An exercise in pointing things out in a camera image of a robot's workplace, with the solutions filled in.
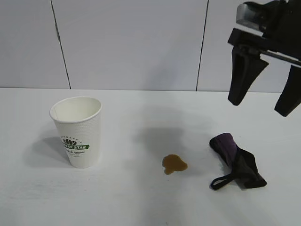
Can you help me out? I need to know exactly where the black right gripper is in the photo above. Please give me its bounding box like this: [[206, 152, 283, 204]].
[[227, 0, 301, 118]]

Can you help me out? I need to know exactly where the purple and black cloth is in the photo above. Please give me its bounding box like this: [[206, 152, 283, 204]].
[[209, 132, 268, 191]]

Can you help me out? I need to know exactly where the white paper coffee cup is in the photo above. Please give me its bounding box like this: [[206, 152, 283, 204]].
[[49, 96, 103, 170]]

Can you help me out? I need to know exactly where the brown coffee spill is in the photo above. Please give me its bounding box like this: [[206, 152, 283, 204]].
[[161, 154, 189, 176]]

